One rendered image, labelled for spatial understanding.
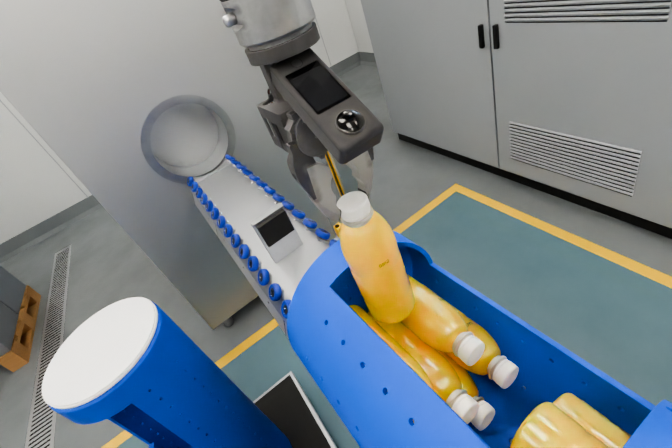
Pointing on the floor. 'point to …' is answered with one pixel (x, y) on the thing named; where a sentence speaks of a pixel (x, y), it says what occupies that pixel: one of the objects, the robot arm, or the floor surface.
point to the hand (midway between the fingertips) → (352, 204)
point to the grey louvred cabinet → (532, 64)
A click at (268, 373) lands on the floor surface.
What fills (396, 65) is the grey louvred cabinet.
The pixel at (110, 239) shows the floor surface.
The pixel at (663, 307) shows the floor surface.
